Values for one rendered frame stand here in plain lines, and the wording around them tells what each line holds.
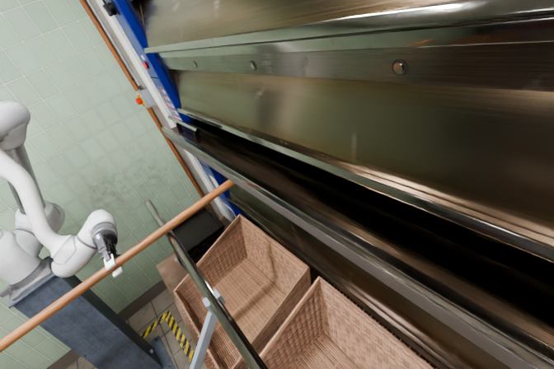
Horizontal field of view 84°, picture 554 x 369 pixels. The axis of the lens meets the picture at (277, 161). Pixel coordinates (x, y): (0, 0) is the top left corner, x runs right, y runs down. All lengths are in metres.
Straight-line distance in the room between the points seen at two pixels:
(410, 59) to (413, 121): 0.10
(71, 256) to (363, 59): 1.31
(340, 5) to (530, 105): 0.24
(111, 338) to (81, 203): 0.86
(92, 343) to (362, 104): 1.93
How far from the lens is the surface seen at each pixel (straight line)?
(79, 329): 2.07
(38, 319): 1.27
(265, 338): 1.31
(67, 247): 1.50
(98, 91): 2.25
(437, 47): 0.41
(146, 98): 1.94
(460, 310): 0.43
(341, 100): 0.57
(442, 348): 0.92
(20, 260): 1.86
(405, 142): 0.50
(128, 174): 2.38
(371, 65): 0.47
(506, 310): 0.47
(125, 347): 2.24
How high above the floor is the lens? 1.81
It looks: 30 degrees down
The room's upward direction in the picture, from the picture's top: 23 degrees counter-clockwise
